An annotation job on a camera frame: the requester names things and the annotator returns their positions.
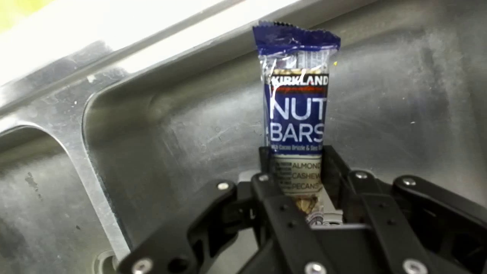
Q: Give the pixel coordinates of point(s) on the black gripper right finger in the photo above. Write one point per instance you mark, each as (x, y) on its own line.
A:
(374, 202)

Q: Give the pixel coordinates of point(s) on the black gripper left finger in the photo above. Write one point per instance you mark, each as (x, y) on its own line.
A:
(274, 213)

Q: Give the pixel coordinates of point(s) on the black marker pen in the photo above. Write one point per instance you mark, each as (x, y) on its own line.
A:
(297, 115)

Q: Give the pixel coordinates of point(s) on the stainless steel double sink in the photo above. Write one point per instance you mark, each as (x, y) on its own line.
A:
(177, 126)

